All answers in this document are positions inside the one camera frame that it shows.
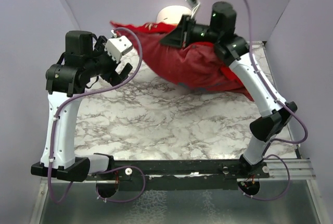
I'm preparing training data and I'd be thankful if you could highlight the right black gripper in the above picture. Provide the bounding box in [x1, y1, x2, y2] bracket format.
[161, 13, 222, 47]

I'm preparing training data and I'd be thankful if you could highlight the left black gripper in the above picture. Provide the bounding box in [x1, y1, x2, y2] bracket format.
[85, 36, 132, 88]

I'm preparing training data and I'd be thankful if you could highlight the red printed pillowcase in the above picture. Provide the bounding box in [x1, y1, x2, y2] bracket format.
[110, 21, 253, 101]

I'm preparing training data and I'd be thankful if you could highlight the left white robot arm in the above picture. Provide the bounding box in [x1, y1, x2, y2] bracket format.
[31, 31, 133, 182]

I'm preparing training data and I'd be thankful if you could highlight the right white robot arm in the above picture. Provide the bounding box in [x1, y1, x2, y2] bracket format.
[160, 2, 297, 178]

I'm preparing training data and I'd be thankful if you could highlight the white cylindrical drawer cabinet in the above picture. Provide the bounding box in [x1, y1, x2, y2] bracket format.
[156, 5, 191, 25]

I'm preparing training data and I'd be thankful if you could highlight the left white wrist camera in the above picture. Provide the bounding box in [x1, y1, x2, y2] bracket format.
[105, 30, 133, 64]

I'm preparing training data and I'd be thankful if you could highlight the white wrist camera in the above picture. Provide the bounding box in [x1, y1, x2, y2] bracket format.
[105, 30, 133, 64]
[185, 0, 201, 19]

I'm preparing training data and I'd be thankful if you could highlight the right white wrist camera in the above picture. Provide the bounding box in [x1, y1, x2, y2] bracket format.
[185, 0, 201, 19]

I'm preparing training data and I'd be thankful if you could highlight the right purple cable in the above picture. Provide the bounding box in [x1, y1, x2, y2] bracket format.
[201, 0, 309, 201]

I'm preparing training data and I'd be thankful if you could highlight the purple cable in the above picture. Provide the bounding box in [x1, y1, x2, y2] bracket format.
[201, 0, 309, 201]
[46, 27, 146, 205]

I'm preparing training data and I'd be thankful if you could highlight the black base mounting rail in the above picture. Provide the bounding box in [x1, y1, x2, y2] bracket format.
[88, 159, 269, 191]

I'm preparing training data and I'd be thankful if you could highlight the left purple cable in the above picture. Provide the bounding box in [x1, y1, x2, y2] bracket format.
[46, 27, 146, 205]

